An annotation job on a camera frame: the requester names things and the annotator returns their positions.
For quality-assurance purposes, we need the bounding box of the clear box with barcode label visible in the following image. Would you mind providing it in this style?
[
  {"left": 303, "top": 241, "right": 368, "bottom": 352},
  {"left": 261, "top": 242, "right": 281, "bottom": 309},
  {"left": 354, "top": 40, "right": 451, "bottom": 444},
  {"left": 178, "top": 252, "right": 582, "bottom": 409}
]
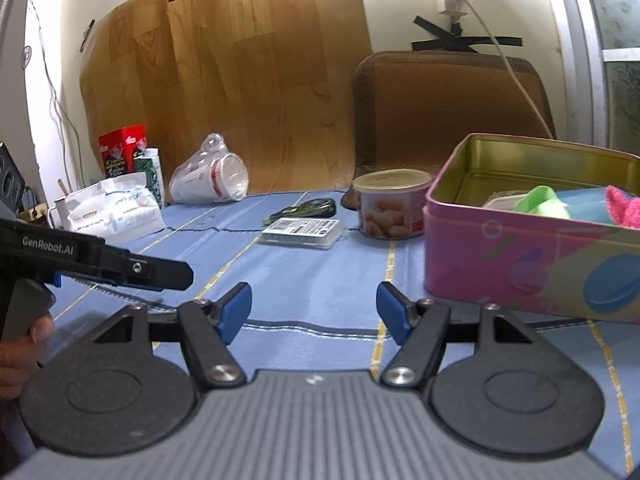
[{"left": 258, "top": 218, "right": 346, "bottom": 249}]

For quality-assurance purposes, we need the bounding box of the green cloth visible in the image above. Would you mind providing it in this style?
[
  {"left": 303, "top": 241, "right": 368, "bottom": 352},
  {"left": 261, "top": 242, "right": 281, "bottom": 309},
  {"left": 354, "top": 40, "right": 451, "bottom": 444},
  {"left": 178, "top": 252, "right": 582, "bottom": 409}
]
[{"left": 513, "top": 185, "right": 570, "bottom": 220}]

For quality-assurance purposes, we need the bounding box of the blue plastic case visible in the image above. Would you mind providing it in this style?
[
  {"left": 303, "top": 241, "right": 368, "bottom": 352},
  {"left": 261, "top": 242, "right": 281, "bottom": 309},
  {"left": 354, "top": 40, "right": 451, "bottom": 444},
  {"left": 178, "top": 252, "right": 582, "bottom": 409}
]
[{"left": 556, "top": 188, "right": 614, "bottom": 224}]

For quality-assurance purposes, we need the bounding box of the pink fluffy sock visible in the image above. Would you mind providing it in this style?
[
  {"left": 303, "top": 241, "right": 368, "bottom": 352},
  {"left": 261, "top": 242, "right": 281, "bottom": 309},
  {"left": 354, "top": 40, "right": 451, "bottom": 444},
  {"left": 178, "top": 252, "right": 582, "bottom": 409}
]
[{"left": 605, "top": 185, "right": 640, "bottom": 229}]

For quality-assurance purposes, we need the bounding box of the white wet wipes pack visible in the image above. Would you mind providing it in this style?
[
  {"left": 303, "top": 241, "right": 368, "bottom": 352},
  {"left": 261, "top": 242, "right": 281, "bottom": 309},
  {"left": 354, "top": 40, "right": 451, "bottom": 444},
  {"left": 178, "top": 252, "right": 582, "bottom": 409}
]
[{"left": 483, "top": 190, "right": 527, "bottom": 210}]

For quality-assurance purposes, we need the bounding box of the person's left hand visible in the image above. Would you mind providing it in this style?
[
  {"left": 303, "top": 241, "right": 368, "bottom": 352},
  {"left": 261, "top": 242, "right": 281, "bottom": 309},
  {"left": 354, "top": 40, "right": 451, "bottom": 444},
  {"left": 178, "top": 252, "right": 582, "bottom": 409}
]
[{"left": 0, "top": 313, "right": 54, "bottom": 400}]

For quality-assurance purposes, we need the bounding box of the white tissue pack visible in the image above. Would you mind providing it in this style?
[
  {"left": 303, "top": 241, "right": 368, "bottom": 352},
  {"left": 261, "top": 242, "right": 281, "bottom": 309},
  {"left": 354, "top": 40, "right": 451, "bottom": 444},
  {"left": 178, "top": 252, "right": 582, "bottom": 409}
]
[{"left": 47, "top": 172, "right": 166, "bottom": 245}]

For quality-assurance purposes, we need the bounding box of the green white drink carton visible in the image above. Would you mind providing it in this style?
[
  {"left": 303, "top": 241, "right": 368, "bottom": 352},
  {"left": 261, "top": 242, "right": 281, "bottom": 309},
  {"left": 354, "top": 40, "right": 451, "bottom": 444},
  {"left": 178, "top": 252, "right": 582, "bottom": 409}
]
[{"left": 132, "top": 148, "right": 166, "bottom": 208}]

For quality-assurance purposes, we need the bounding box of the red tea box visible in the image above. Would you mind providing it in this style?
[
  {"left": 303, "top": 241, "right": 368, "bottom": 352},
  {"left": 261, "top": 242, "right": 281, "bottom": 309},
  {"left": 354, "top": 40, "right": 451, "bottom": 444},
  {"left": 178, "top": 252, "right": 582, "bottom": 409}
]
[{"left": 98, "top": 125, "right": 146, "bottom": 178}]

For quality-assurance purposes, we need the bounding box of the blue table mat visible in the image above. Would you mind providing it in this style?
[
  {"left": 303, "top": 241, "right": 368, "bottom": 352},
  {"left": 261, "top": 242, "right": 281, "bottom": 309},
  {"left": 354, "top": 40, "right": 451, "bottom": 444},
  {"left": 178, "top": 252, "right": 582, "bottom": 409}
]
[{"left": 49, "top": 187, "right": 640, "bottom": 478}]

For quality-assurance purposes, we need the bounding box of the peanut can with lid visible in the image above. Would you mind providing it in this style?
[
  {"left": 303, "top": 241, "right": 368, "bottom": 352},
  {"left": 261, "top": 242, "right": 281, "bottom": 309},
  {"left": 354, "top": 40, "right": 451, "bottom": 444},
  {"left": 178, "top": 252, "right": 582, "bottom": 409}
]
[{"left": 352, "top": 169, "right": 433, "bottom": 240}]

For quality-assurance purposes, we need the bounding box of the bagged white red mug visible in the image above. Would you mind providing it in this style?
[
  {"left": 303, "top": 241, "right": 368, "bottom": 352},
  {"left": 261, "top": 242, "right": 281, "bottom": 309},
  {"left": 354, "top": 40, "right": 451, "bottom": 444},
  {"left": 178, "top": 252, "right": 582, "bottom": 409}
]
[{"left": 169, "top": 133, "right": 250, "bottom": 205}]

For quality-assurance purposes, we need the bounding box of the pink metal tin box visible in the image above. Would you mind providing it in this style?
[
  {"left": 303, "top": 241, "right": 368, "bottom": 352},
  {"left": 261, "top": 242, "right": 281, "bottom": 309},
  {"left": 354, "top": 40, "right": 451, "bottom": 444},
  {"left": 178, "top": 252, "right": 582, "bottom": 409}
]
[{"left": 423, "top": 133, "right": 639, "bottom": 323}]

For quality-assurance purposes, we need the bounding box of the dark green patterned pouch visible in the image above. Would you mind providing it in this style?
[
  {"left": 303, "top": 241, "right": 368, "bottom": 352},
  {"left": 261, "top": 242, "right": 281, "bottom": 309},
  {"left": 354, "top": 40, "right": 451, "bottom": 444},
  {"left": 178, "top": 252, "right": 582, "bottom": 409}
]
[{"left": 262, "top": 197, "right": 336, "bottom": 226}]

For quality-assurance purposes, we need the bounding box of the brown woven seat cushion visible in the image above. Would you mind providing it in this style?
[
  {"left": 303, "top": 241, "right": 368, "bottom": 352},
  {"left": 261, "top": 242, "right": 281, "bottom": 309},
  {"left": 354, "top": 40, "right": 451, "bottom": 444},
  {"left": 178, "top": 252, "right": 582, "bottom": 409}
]
[{"left": 345, "top": 51, "right": 556, "bottom": 177}]

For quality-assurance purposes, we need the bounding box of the wood pattern board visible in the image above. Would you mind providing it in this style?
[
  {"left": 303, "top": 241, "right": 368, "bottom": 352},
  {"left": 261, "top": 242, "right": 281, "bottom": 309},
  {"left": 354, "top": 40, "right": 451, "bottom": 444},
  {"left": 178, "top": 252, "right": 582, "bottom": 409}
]
[{"left": 79, "top": 0, "right": 371, "bottom": 193}]

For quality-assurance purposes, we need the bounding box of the white cable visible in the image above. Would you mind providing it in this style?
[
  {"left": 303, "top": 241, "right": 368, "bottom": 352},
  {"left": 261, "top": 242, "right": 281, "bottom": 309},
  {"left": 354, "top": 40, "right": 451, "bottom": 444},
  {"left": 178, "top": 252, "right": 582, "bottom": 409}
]
[{"left": 462, "top": 0, "right": 556, "bottom": 140}]

